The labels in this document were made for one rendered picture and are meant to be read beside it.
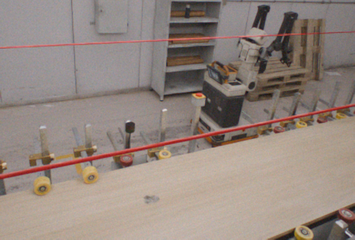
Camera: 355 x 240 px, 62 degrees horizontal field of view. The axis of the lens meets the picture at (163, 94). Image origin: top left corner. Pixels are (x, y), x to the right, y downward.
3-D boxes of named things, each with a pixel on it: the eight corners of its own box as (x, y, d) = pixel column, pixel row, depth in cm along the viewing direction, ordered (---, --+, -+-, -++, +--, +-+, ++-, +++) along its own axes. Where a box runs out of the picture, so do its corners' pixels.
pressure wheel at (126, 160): (118, 169, 193) (118, 155, 188) (130, 167, 196) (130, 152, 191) (122, 177, 186) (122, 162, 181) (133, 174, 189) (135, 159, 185)
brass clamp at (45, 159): (29, 161, 175) (28, 154, 173) (53, 156, 180) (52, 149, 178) (30, 167, 170) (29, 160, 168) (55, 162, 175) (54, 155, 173)
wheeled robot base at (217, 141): (214, 150, 352) (217, 132, 341) (188, 123, 403) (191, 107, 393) (259, 140, 379) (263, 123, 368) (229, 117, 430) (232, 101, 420)
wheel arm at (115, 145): (106, 135, 223) (106, 130, 221) (110, 134, 224) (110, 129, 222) (124, 171, 188) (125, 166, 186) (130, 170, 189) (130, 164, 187)
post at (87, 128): (86, 184, 198) (84, 122, 178) (92, 183, 200) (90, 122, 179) (87, 188, 195) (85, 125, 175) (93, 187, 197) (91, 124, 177)
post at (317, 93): (300, 134, 281) (315, 88, 261) (303, 134, 282) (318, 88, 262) (303, 137, 278) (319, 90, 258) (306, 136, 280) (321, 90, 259)
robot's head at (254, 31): (255, 40, 335) (264, 30, 334) (244, 35, 352) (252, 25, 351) (261, 47, 343) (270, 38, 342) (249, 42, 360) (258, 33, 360)
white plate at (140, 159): (111, 172, 204) (111, 161, 200) (146, 164, 215) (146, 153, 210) (111, 173, 203) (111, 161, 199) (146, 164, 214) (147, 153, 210)
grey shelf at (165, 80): (150, 90, 501) (156, -6, 436) (195, 84, 538) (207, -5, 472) (160, 101, 465) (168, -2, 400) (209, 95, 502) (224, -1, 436)
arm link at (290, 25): (287, 11, 328) (295, 13, 319) (291, 11, 331) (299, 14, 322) (277, 49, 347) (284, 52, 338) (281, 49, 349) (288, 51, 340)
